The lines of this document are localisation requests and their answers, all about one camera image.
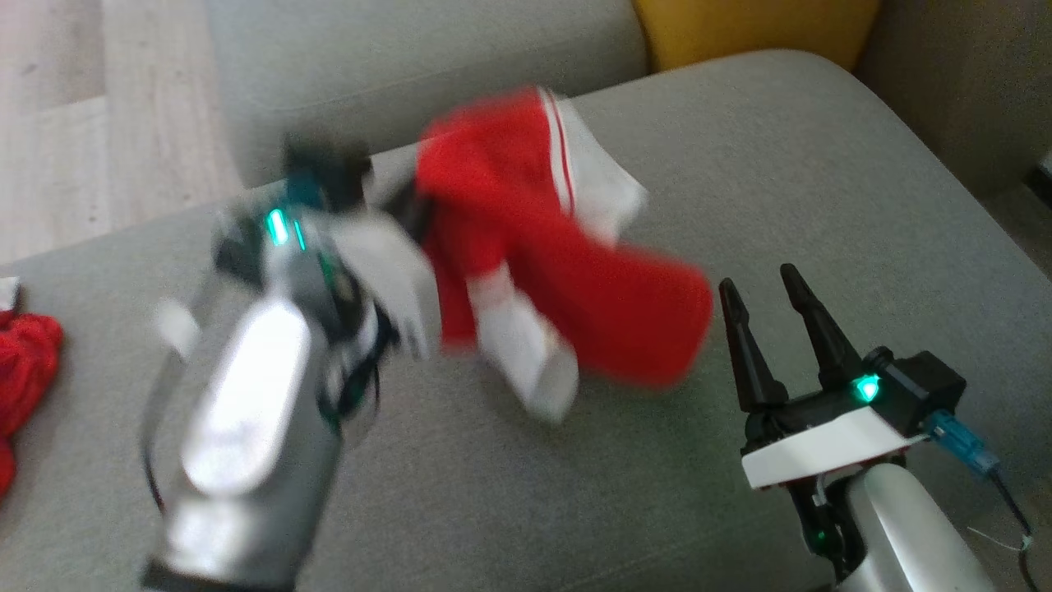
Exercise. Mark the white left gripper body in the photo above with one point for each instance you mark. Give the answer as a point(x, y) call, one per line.
point(394, 279)

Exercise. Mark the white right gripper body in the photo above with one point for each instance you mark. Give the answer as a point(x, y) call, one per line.
point(830, 444)

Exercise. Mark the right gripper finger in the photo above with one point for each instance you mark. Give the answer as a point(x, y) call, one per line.
point(752, 353)
point(826, 337)

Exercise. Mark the red and white t-shirt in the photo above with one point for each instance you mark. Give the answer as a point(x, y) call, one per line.
point(575, 288)

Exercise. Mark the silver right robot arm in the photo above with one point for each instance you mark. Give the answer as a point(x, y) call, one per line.
point(904, 534)

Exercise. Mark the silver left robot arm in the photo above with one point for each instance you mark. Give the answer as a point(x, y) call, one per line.
point(246, 427)

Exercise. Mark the grey sofa back cushion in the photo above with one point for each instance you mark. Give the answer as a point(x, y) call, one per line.
point(427, 74)

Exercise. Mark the grey sofa armrest cushion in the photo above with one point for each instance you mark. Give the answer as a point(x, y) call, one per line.
point(962, 82)

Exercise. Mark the yellow pillow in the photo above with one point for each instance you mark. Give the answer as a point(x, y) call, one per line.
point(756, 29)

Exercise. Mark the red shorts with white panel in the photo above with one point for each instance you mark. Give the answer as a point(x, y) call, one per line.
point(25, 370)

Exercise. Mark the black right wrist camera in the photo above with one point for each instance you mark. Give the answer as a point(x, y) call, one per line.
point(920, 386)

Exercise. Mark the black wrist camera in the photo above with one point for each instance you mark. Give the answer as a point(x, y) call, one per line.
point(920, 386)
point(329, 173)

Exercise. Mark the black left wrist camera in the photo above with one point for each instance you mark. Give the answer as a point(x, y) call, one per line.
point(329, 173)

